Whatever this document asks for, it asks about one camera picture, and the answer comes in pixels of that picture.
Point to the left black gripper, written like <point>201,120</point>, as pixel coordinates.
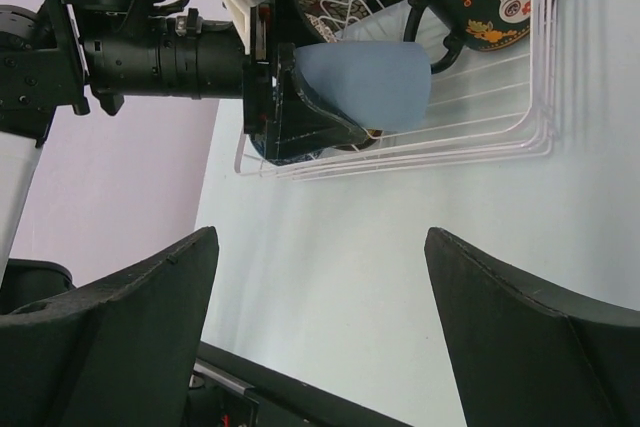
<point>278,103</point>

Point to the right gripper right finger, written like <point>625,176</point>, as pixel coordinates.
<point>527,352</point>

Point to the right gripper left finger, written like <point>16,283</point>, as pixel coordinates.
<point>116,352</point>

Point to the light blue cup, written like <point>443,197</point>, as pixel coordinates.
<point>381,85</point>

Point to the clear wire dish rack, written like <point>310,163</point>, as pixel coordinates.
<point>489,106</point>

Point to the blue patterned bowl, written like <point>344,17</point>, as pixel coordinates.
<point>259,145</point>

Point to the yellow round plate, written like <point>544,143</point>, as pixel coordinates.
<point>373,137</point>

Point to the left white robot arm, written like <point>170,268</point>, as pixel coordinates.
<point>71,51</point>

